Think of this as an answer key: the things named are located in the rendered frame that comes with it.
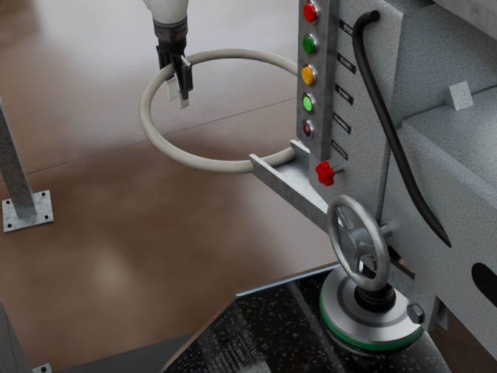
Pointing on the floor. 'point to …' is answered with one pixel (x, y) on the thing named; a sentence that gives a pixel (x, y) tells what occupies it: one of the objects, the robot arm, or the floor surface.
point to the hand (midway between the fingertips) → (177, 94)
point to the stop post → (19, 186)
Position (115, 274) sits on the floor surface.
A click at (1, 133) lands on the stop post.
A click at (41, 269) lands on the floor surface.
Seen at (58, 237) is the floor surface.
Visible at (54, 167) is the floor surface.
